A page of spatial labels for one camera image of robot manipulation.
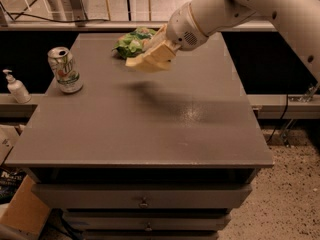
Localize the white pump bottle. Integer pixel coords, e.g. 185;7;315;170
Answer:
3;69;31;104

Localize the cardboard box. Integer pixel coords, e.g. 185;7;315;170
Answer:
0;176;51;240

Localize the black cable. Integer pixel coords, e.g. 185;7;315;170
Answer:
0;2;110;24

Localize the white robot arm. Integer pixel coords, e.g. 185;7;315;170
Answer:
126;0;320;79

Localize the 7up soda can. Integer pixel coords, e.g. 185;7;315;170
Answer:
47;47;83;94

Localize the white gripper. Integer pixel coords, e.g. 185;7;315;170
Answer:
125;3;208;73

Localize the grey drawer cabinet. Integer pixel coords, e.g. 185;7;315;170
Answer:
7;33;272;240

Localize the grey drawer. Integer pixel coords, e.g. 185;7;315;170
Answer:
32;184;252;209
63;211;231;231

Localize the lower metal drawer knob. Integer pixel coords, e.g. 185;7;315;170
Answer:
144;223;153;232

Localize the green chip bag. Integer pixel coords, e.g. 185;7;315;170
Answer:
113;27;156;59

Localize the metal drawer knob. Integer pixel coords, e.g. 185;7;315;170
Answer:
144;223;153;232
139;198;149;209

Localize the middle grey drawer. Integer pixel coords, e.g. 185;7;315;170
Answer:
63;211;231;231

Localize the top grey drawer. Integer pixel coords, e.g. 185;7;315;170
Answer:
32;184;252;209

